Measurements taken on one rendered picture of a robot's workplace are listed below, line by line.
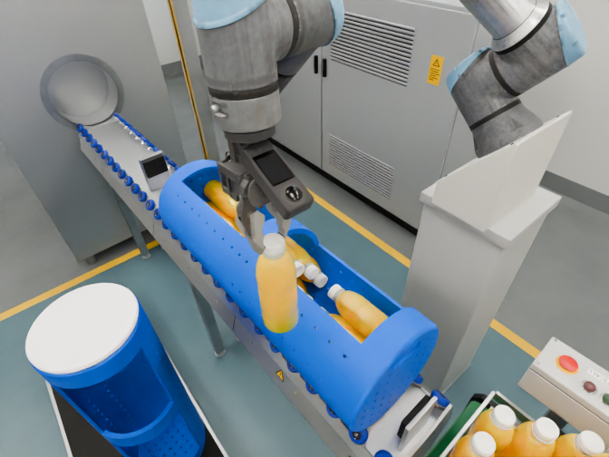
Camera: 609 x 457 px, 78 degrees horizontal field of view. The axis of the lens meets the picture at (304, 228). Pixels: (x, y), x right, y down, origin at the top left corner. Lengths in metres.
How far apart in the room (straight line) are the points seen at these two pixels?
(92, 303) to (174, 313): 1.28
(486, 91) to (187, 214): 0.91
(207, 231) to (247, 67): 0.66
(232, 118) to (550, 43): 0.87
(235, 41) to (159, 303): 2.19
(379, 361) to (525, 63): 0.83
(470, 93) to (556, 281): 1.83
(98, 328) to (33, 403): 1.36
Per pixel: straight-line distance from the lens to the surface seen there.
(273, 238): 0.63
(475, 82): 1.24
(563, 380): 1.00
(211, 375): 2.18
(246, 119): 0.49
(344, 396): 0.80
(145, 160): 1.68
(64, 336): 1.19
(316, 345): 0.81
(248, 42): 0.47
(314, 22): 0.55
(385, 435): 1.02
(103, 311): 1.19
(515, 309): 2.59
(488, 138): 1.24
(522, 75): 1.21
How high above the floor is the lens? 1.88
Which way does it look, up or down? 42 degrees down
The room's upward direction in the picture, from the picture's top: 2 degrees counter-clockwise
